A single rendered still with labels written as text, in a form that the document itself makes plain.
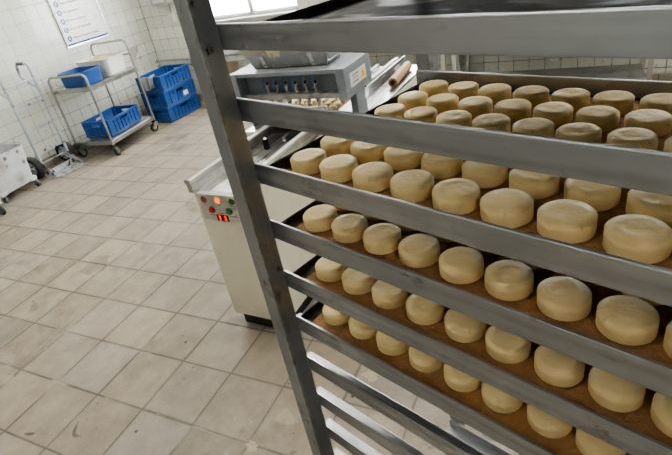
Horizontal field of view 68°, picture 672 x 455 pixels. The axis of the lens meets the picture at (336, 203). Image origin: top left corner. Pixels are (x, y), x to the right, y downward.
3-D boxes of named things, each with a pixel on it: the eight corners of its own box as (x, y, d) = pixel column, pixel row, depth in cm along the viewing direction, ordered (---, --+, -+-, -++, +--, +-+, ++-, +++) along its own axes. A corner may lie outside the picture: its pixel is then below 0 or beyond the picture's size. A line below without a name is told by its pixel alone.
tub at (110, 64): (101, 71, 600) (94, 55, 590) (130, 68, 586) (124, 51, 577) (80, 80, 570) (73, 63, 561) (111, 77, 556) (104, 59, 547)
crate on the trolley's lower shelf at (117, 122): (117, 121, 621) (111, 106, 612) (142, 119, 609) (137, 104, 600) (87, 139, 575) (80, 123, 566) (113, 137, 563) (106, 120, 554)
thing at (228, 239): (300, 251, 325) (268, 122, 283) (347, 258, 309) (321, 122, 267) (238, 324, 272) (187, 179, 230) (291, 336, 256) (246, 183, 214)
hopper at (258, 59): (269, 59, 297) (263, 35, 290) (353, 53, 271) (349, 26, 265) (241, 73, 275) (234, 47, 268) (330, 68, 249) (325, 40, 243)
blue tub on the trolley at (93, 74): (81, 81, 566) (75, 67, 559) (107, 78, 551) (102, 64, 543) (60, 89, 542) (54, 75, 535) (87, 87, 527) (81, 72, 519)
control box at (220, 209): (208, 215, 237) (200, 189, 230) (249, 220, 226) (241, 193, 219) (204, 219, 234) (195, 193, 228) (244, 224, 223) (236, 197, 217)
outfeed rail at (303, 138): (395, 65, 367) (394, 56, 364) (399, 65, 366) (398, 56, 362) (237, 197, 216) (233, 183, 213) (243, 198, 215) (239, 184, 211)
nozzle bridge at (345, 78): (272, 112, 318) (259, 58, 302) (377, 110, 285) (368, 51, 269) (243, 131, 293) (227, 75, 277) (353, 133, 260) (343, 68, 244)
